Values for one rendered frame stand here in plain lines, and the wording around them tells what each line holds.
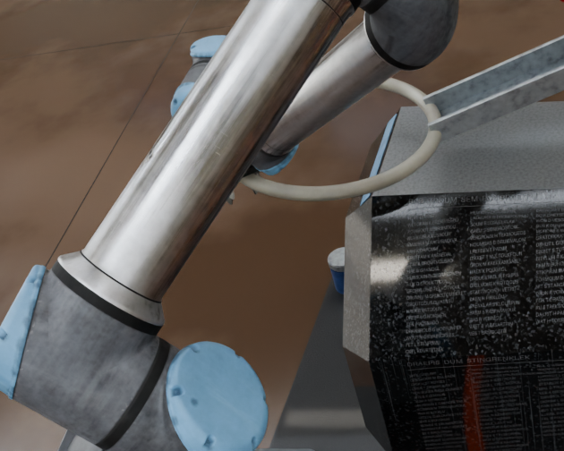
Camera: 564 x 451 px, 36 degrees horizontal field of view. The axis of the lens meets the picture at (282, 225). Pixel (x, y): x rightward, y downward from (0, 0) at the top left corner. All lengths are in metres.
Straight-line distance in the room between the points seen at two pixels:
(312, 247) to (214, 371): 2.13
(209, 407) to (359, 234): 0.95
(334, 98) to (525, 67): 0.72
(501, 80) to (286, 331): 1.28
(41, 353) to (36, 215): 2.96
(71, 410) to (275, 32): 0.49
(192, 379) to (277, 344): 1.81
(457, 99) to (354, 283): 0.46
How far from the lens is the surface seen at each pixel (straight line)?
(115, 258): 1.01
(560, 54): 1.94
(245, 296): 3.05
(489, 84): 1.94
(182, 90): 1.54
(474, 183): 1.84
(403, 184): 1.87
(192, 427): 1.00
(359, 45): 1.20
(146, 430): 1.04
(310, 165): 3.59
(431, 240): 1.83
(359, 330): 1.89
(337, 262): 2.84
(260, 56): 1.01
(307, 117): 1.37
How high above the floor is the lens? 1.97
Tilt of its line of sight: 37 degrees down
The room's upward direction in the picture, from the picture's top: 17 degrees counter-clockwise
